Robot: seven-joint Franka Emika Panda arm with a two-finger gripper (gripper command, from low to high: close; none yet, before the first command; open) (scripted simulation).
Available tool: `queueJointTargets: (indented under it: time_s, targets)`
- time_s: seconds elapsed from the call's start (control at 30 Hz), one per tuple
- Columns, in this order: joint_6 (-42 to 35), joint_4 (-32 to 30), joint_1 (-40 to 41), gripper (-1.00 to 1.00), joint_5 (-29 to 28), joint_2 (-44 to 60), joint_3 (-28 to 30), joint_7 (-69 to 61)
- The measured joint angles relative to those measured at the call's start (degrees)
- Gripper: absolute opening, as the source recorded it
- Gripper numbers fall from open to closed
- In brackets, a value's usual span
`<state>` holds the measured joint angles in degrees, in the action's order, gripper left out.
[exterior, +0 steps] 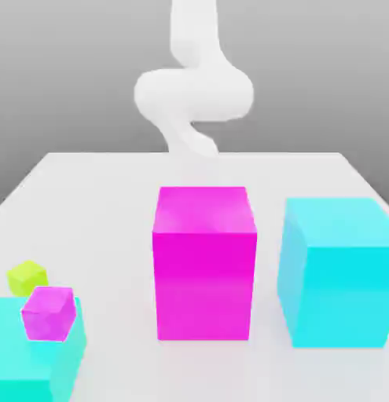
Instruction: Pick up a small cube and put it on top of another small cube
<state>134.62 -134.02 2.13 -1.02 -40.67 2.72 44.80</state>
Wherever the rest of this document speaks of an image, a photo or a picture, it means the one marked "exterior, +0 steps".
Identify small yellow-green cube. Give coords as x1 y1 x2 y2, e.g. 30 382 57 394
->
6 259 50 298

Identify large magenta box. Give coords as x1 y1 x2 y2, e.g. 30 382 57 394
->
151 185 259 342

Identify large cyan box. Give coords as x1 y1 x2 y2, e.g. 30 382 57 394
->
276 196 389 349

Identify large turquoise box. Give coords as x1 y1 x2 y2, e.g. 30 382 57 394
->
0 295 88 402

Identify small violet cube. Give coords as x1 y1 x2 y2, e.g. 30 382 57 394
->
20 285 78 342

